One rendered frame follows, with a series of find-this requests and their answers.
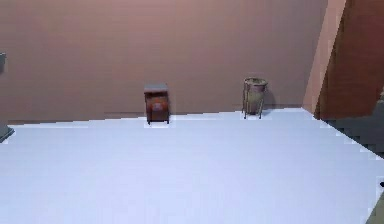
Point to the brown wooden nightstand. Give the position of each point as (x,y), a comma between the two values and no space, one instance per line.
(156,105)

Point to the brown wooden door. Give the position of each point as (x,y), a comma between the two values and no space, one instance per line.
(356,60)

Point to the grey furniture piece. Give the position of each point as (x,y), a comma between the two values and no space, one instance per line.
(2,131)

